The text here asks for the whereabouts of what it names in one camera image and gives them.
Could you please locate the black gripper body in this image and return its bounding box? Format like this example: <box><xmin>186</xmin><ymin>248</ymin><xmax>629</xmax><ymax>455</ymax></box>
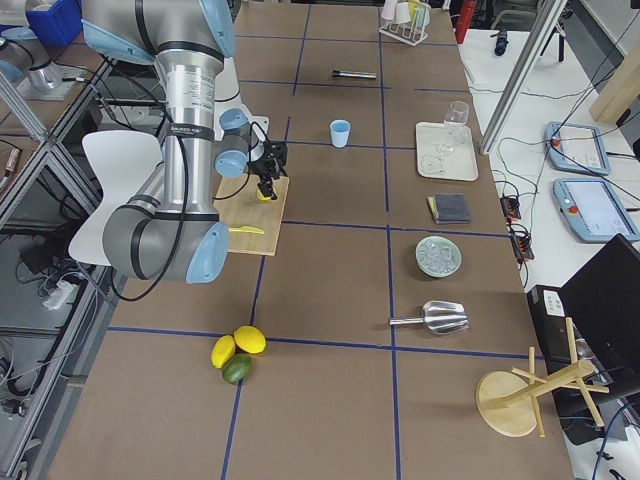
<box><xmin>249</xmin><ymin>140</ymin><xmax>288</xmax><ymax>186</ymax></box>

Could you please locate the yellow lemon slice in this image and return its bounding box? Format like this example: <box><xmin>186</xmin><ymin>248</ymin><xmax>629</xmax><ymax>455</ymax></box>
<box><xmin>256</xmin><ymin>189</ymin><xmax>278</xmax><ymax>201</ymax></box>

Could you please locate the steel muddler black tip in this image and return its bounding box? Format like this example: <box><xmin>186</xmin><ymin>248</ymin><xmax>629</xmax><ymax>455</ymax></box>
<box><xmin>331</xmin><ymin>70</ymin><xmax>377</xmax><ymax>80</ymax></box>

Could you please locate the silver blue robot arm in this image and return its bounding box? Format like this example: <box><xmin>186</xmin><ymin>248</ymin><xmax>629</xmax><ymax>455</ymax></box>
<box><xmin>1</xmin><ymin>27</ymin><xmax>63</xmax><ymax>93</ymax></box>
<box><xmin>82</xmin><ymin>1</ymin><xmax>287</xmax><ymax>284</ymax></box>

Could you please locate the light blue plastic cup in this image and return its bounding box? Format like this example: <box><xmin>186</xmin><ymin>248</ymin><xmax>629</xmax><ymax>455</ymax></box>
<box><xmin>329</xmin><ymin>119</ymin><xmax>351</xmax><ymax>148</ymax></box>

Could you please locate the yellow lemon upper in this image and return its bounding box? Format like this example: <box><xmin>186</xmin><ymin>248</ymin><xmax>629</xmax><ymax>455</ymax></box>
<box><xmin>233</xmin><ymin>325</ymin><xmax>267</xmax><ymax>354</ymax></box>

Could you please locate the yellow lemon left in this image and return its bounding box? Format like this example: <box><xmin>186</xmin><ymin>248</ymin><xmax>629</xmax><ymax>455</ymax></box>
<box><xmin>210</xmin><ymin>335</ymin><xmax>236</xmax><ymax>369</ymax></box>

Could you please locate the white cup rack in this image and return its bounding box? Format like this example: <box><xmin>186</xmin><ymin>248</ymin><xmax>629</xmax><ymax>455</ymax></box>
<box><xmin>379</xmin><ymin>0</ymin><xmax>431</xmax><ymax>46</ymax></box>

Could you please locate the wooden cup tree stand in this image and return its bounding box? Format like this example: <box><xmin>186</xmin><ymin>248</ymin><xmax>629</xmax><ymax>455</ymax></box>
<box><xmin>475</xmin><ymin>317</ymin><xmax>609</xmax><ymax>437</ymax></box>

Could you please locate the bamboo cutting board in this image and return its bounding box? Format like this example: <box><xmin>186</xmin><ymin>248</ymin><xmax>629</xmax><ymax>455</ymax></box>
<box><xmin>213</xmin><ymin>175</ymin><xmax>289</xmax><ymax>256</ymax></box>

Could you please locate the yellow plastic knife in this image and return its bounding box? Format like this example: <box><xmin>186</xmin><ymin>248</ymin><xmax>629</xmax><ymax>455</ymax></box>
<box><xmin>228</xmin><ymin>225</ymin><xmax>265</xmax><ymax>235</ymax></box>

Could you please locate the white plastic chair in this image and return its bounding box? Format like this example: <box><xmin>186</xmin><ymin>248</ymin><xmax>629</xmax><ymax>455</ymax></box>
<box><xmin>68</xmin><ymin>130</ymin><xmax>162</xmax><ymax>266</ymax></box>

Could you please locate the cream bear tray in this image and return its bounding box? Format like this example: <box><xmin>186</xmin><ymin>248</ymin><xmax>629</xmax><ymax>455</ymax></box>
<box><xmin>415</xmin><ymin>122</ymin><xmax>479</xmax><ymax>182</ymax></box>

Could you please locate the grey folded cloth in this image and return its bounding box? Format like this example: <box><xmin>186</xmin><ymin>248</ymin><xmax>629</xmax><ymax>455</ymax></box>
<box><xmin>427</xmin><ymin>193</ymin><xmax>472</xmax><ymax>224</ymax></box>

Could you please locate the green lime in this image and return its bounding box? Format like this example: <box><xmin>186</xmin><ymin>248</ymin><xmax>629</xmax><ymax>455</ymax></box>
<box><xmin>222</xmin><ymin>353</ymin><xmax>252</xmax><ymax>384</ymax></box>

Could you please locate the green bowl of ice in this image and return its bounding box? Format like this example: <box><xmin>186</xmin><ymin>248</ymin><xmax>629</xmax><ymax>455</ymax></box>
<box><xmin>415</xmin><ymin>236</ymin><xmax>462</xmax><ymax>278</ymax></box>

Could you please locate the clear wine glass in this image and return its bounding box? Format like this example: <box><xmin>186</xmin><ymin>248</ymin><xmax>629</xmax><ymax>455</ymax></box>
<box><xmin>438</xmin><ymin>100</ymin><xmax>469</xmax><ymax>154</ymax></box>

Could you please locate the steel ice scoop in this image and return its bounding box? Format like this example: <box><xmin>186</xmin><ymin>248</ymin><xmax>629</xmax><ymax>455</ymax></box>
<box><xmin>389</xmin><ymin>300</ymin><xmax>469</xmax><ymax>336</ymax></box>

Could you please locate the red fire extinguisher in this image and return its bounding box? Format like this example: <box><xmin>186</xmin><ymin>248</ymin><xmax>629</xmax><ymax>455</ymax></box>
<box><xmin>455</xmin><ymin>0</ymin><xmax>477</xmax><ymax>45</ymax></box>

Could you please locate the blue storage bin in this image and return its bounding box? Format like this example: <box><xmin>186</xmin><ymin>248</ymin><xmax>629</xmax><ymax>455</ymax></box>
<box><xmin>26</xmin><ymin>0</ymin><xmax>82</xmax><ymax>47</ymax></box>

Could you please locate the upper teach pendant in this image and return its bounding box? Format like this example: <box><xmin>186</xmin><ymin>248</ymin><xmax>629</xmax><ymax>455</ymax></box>
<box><xmin>544</xmin><ymin>121</ymin><xmax>611</xmax><ymax>175</ymax></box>

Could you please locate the teach pendant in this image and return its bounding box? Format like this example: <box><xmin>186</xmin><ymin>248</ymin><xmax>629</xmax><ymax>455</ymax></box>
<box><xmin>544</xmin><ymin>121</ymin><xmax>611</xmax><ymax>175</ymax></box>
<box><xmin>552</xmin><ymin>179</ymin><xmax>639</xmax><ymax>244</ymax></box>

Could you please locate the lower teach pendant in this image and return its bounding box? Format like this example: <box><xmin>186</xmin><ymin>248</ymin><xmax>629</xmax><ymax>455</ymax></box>
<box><xmin>552</xmin><ymin>179</ymin><xmax>639</xmax><ymax>244</ymax></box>

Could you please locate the black laptop computer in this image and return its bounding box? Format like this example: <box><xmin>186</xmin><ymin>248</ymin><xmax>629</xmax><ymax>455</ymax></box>
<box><xmin>526</xmin><ymin>233</ymin><xmax>640</xmax><ymax>401</ymax></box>

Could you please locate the aluminium frame post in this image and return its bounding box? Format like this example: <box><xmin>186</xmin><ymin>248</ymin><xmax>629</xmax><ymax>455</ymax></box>
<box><xmin>480</xmin><ymin>0</ymin><xmax>567</xmax><ymax>155</ymax></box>

